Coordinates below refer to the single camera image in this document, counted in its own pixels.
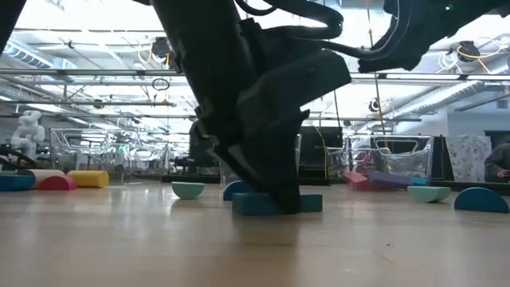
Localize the red long block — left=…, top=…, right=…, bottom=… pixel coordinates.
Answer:
left=342, top=171, right=370, bottom=185
left=350, top=178, right=378, bottom=191

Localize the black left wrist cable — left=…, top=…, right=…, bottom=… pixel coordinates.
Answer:
left=234, top=0, right=346, bottom=41

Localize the small blue block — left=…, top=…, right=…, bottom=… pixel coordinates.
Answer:
left=0, top=173, right=37, bottom=192

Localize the yellow cylinder block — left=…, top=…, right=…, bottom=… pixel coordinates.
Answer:
left=66, top=170, right=111, bottom=189

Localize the short yellow cable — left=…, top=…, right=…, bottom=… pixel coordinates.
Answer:
left=313, top=126, right=328, bottom=179

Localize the silver air duct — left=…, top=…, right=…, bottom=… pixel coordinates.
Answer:
left=392, top=79, right=510, bottom=119

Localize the red half cylinder block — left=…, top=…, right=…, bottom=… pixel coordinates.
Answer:
left=37, top=175, right=77, bottom=191

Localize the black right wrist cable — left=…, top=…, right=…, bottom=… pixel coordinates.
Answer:
left=302, top=0, right=414, bottom=61

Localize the white patterned panel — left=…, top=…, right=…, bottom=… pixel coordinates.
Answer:
left=445, top=134, right=493, bottom=183

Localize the purple long block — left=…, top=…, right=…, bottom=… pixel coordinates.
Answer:
left=368, top=171, right=414, bottom=189

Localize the grey overhead beam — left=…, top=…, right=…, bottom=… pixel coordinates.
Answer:
left=0, top=67, right=510, bottom=87

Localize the teal long block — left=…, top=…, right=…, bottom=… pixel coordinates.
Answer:
left=232, top=192, right=324, bottom=217

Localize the black cable with coil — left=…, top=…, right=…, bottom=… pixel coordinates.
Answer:
left=332, top=89, right=343, bottom=129

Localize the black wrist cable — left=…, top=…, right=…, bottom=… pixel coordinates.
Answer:
left=234, top=0, right=346, bottom=41
left=302, top=0, right=414, bottom=61

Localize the black aluminium table frame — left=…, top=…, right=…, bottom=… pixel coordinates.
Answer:
left=0, top=171, right=510, bottom=197

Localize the person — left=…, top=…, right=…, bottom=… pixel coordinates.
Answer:
left=484, top=142, right=510, bottom=183

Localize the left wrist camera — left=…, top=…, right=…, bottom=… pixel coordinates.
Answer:
left=237, top=49, right=352, bottom=120

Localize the black ceiling cable reel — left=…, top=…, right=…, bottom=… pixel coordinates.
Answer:
left=151, top=36, right=172, bottom=59
left=457, top=39, right=481, bottom=63

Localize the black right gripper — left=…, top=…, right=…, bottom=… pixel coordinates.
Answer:
left=358, top=0, right=430, bottom=73

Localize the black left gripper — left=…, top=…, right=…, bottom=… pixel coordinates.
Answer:
left=151, top=0, right=264, bottom=195

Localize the white humanoid robot figure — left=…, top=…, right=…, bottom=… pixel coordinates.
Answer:
left=10, top=110, right=46, bottom=161

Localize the black curved machine part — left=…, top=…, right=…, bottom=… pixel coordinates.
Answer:
left=0, top=143, right=39, bottom=173

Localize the long yellow cable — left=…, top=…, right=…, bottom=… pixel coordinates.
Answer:
left=365, top=0, right=390, bottom=160

